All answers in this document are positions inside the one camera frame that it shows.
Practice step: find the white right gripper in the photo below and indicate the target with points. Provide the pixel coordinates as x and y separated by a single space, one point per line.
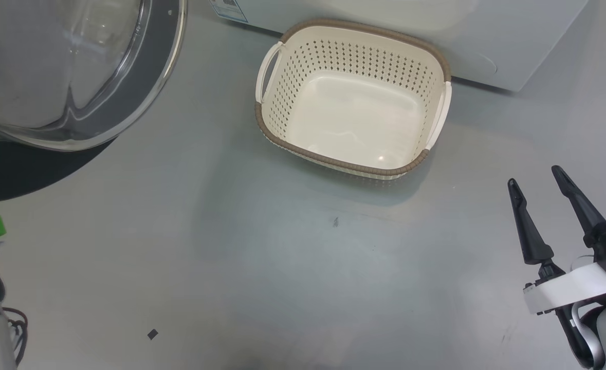
565 288

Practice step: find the round glass washing machine door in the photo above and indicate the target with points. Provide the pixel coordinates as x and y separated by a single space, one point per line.
25 172

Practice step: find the cream perforated laundry basket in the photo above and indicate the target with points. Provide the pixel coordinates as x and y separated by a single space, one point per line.
354 118

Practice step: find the small black floor scrap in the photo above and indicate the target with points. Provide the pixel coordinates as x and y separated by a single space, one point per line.
152 334

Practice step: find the blue energy label sticker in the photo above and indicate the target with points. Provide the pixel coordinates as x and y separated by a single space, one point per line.
229 9

